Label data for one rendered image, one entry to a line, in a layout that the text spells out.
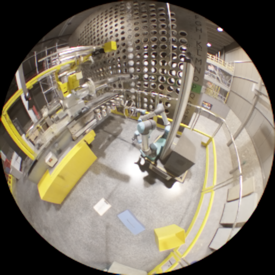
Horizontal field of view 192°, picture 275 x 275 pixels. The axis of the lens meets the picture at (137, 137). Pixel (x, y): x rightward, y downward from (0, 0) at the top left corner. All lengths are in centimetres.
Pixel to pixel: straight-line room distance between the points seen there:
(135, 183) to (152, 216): 75
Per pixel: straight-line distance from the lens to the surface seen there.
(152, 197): 164
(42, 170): 221
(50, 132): 188
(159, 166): 144
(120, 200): 167
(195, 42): 298
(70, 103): 179
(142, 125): 86
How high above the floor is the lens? 163
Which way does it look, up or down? 48 degrees down
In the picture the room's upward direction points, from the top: 3 degrees counter-clockwise
